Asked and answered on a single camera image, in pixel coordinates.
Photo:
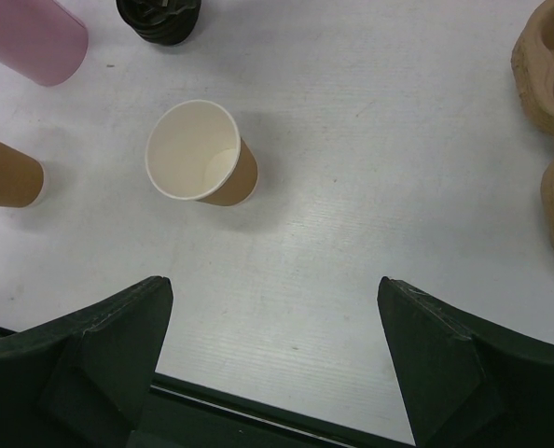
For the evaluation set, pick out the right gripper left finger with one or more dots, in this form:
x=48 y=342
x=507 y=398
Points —
x=81 y=380

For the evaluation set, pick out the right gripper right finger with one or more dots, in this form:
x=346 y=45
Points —
x=465 y=381

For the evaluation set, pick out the brown paper coffee cup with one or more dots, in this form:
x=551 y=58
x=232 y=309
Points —
x=195 y=153

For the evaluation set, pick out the pink straw holder cup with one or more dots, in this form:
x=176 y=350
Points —
x=41 y=40

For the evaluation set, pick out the stack of black lids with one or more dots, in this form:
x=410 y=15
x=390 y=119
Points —
x=165 y=23

